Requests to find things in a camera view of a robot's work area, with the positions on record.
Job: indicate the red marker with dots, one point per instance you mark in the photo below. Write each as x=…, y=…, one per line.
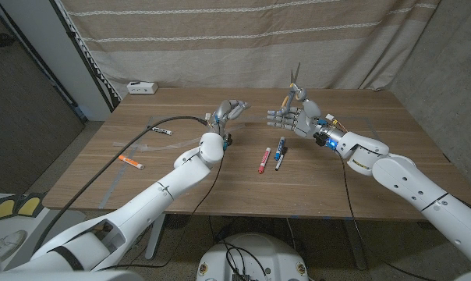
x=264, y=160

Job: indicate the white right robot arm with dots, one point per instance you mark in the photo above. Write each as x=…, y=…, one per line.
x=415, y=183

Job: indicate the black metal frame bar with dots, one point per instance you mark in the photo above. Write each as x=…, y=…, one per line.
x=82, y=58

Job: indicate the beige striped curtain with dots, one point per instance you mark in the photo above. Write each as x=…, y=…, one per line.
x=239, y=39

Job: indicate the white sneaker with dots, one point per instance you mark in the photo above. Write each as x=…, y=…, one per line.
x=5, y=244

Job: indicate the thin white black-capped marker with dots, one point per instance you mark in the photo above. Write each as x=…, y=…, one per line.
x=280, y=160

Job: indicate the black marker with white label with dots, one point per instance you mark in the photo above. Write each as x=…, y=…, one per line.
x=162, y=130

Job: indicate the black ribbed round object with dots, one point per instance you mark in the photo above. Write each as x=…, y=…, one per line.
x=178, y=221

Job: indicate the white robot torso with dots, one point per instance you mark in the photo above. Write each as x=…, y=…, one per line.
x=259, y=253

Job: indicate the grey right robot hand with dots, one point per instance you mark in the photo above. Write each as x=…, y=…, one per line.
x=302, y=119

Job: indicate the orange marker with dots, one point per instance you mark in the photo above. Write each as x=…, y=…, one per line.
x=131, y=162

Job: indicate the white power strip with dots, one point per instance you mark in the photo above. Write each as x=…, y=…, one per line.
x=142, y=87

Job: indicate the grey table leg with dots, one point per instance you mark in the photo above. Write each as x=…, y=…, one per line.
x=354, y=246

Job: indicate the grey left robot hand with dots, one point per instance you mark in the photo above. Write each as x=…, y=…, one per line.
x=227, y=113

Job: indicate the white table leg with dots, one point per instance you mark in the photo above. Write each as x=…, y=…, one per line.
x=155, y=238

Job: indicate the white floor platform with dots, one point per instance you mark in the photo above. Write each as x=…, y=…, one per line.
x=32, y=234

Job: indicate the blue marker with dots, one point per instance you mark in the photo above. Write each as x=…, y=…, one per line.
x=279, y=148

